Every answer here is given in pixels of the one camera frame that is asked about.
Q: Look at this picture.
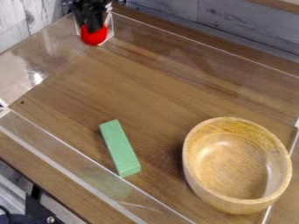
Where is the black metal table bracket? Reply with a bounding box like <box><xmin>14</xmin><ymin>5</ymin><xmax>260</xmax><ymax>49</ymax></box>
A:
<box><xmin>25</xmin><ymin>185</ymin><xmax>66</xmax><ymax>224</ymax></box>

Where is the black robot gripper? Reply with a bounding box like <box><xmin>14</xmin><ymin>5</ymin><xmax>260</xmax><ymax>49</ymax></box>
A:
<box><xmin>70</xmin><ymin>0</ymin><xmax>113</xmax><ymax>32</ymax></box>

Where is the clear acrylic left barrier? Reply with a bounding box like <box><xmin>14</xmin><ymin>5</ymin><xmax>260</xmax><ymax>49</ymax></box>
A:
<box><xmin>0</xmin><ymin>14</ymin><xmax>89</xmax><ymax>108</ymax></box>

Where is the black cable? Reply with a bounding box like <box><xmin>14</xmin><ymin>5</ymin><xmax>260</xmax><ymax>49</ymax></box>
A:
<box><xmin>0</xmin><ymin>205</ymin><xmax>13</xmax><ymax>218</ymax></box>

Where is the clear acrylic corner bracket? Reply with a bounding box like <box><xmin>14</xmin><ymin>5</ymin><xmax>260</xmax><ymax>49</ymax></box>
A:
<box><xmin>74</xmin><ymin>12</ymin><xmax>115</xmax><ymax>46</ymax></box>

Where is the red plush strawberry toy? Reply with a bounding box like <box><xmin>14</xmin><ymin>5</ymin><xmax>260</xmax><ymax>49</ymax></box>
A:
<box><xmin>81</xmin><ymin>25</ymin><xmax>109</xmax><ymax>46</ymax></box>

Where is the clear acrylic front barrier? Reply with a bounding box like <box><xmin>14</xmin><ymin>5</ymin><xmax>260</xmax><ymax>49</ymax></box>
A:
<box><xmin>0</xmin><ymin>108</ymin><xmax>195</xmax><ymax>224</ymax></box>

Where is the wooden bowl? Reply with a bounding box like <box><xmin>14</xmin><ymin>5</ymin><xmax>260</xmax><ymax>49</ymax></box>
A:
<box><xmin>182</xmin><ymin>117</ymin><xmax>293</xmax><ymax>214</ymax></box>

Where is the green rectangular block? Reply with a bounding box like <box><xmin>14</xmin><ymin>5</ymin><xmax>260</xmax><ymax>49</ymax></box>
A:
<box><xmin>99</xmin><ymin>120</ymin><xmax>142</xmax><ymax>178</ymax></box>

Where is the clear acrylic back barrier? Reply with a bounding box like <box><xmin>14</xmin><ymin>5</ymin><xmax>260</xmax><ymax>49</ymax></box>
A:
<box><xmin>107</xmin><ymin>13</ymin><xmax>299</xmax><ymax>124</ymax></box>

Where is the clear acrylic barrier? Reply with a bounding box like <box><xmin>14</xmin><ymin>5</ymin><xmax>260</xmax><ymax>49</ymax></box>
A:
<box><xmin>107</xmin><ymin>13</ymin><xmax>299</xmax><ymax>124</ymax></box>
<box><xmin>0</xmin><ymin>108</ymin><xmax>195</xmax><ymax>224</ymax></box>
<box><xmin>0</xmin><ymin>14</ymin><xmax>89</xmax><ymax>108</ymax></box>

